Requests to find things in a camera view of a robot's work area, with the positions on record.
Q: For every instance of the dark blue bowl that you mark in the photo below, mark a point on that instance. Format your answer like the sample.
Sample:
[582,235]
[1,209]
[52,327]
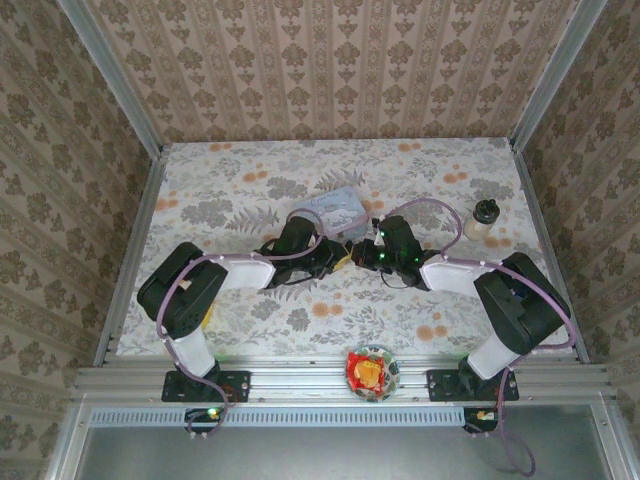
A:
[520,295]

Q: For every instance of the aluminium frame rail with slots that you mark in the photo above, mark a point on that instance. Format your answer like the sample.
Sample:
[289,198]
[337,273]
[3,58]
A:
[300,377]

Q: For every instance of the yellow banana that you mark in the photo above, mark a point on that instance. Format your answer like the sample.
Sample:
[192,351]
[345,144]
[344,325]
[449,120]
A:
[211,316]

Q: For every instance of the patterned ceramic plate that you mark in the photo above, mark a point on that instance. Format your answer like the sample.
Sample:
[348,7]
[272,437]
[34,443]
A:
[391,372]

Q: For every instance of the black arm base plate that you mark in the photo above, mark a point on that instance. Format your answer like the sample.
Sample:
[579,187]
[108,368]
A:
[235,385]
[442,385]

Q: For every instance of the aluminium corner post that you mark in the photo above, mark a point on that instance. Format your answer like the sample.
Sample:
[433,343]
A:
[555,75]
[112,80]

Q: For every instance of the small black controller board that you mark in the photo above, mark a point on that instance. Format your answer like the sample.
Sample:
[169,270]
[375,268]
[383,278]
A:
[475,418]
[200,416]

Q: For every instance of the aluminium side rail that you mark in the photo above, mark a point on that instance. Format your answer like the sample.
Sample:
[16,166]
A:
[537,210]
[145,215]

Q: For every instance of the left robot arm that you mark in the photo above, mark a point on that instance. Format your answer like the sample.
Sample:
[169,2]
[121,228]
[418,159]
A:
[185,295]

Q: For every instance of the grey metal sheet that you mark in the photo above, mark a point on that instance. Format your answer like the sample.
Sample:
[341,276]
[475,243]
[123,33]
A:
[325,455]

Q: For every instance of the glass jar with black lid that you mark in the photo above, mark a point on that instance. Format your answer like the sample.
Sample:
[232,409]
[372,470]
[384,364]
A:
[481,220]

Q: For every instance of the red snack packet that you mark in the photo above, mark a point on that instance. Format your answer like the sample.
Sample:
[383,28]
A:
[367,372]

